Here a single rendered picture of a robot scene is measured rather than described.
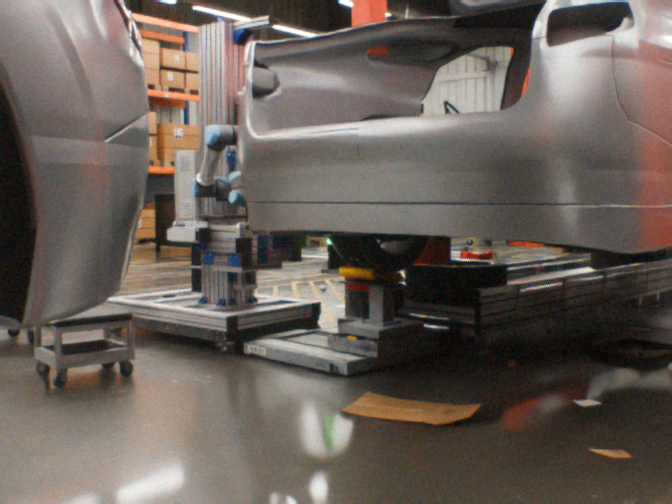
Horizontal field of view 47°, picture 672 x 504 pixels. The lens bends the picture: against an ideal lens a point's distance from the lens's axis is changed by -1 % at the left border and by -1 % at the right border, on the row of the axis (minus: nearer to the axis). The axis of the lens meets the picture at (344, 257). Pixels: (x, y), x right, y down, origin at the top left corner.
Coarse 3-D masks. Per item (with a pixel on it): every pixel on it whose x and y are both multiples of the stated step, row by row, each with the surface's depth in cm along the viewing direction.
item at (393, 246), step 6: (372, 234) 407; (408, 240) 438; (414, 240) 436; (378, 246) 411; (384, 246) 444; (390, 246) 442; (396, 246) 439; (402, 246) 437; (408, 246) 434; (414, 246) 433; (384, 252) 415; (390, 252) 433; (396, 252) 431; (402, 252) 428; (408, 252) 430
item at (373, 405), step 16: (368, 400) 350; (384, 400) 350; (400, 400) 351; (368, 416) 327; (384, 416) 326; (400, 416) 326; (416, 416) 325; (432, 416) 325; (448, 416) 324; (464, 416) 319
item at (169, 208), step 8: (160, 200) 1299; (168, 200) 1287; (160, 208) 1301; (168, 208) 1288; (160, 216) 1302; (168, 216) 1289; (160, 224) 1303; (168, 224) 1290; (160, 232) 1305; (160, 240) 1306; (168, 240) 1293; (160, 248) 1316
